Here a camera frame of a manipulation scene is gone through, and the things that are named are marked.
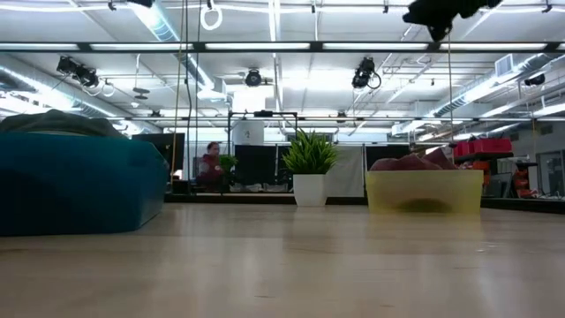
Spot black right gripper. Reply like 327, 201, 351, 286
402, 0, 504, 43

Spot grey green hat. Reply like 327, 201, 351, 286
0, 109, 130, 140

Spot red storage boxes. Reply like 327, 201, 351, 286
453, 138, 513, 156

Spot black partition panel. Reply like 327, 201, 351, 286
365, 144, 412, 170
233, 144, 288, 186

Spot orange storage bin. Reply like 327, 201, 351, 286
471, 160, 492, 186

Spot black overhead light bar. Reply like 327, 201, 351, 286
0, 41, 565, 55

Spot grey hanging cloth panel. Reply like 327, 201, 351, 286
326, 145, 365, 199

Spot translucent yellow plastic bin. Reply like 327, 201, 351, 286
365, 169, 485, 216

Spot green artificial plant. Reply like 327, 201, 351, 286
282, 129, 341, 176

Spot white square plant pot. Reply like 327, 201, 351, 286
292, 173, 330, 208

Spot small green background plant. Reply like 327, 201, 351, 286
218, 154, 240, 186

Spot person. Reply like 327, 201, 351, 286
195, 140, 225, 192

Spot black monitor screen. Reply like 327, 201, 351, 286
131, 132, 186, 174

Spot teal plastic bin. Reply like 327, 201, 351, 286
0, 131, 171, 237

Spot thin hanging rope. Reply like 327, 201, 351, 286
445, 38, 456, 149

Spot black ceiling camera with loop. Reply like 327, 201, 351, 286
350, 56, 382, 91

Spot dark wall shelf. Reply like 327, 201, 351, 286
454, 152, 516, 164

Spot round black ceiling camera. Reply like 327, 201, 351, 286
245, 68, 263, 88

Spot black metal frame stand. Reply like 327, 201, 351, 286
226, 110, 299, 152

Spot white coiled cable ring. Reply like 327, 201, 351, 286
200, 0, 224, 32

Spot black hanging cable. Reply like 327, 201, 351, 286
182, 0, 196, 195

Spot black ceiling camera with cables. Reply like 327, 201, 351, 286
56, 56, 101, 89

